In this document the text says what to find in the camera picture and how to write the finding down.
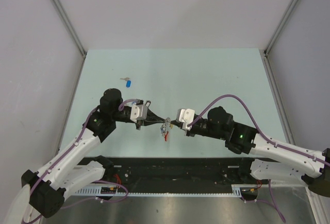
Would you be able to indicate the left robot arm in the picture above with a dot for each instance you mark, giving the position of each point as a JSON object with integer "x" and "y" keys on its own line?
{"x": 49, "y": 186}

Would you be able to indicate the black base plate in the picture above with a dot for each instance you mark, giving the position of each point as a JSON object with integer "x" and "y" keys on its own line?
{"x": 178, "y": 175}

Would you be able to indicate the right aluminium frame post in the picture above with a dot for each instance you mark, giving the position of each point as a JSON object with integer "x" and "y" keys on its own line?
{"x": 281, "y": 25}

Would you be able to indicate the red handled keyring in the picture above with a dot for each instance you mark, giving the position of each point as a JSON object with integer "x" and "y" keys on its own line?
{"x": 166, "y": 136}

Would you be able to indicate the left aluminium frame post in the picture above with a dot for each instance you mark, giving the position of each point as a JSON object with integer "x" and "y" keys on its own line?
{"x": 68, "y": 26}

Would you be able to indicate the white cable duct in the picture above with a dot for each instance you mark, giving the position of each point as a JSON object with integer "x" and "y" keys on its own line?
{"x": 234, "y": 191}

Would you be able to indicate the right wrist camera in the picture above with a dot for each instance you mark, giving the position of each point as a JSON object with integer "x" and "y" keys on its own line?
{"x": 186, "y": 116}

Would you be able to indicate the aluminium frame post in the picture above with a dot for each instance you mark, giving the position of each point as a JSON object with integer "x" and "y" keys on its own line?
{"x": 68, "y": 26}
{"x": 281, "y": 25}

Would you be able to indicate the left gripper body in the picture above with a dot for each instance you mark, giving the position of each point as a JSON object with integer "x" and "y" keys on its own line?
{"x": 138, "y": 124}

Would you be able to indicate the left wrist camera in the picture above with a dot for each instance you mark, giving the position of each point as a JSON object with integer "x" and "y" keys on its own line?
{"x": 138, "y": 112}

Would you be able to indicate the black frame key tag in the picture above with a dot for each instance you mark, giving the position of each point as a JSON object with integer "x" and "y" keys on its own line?
{"x": 148, "y": 102}

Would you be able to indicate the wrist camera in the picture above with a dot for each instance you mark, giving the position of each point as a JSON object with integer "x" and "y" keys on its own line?
{"x": 186, "y": 116}
{"x": 138, "y": 112}

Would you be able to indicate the solid blue tag key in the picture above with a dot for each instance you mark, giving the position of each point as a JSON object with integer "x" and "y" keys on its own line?
{"x": 128, "y": 81}

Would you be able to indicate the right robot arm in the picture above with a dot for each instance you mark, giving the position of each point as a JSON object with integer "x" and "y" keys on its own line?
{"x": 275, "y": 160}

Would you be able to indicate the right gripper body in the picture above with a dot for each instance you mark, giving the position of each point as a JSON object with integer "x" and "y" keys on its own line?
{"x": 198, "y": 128}

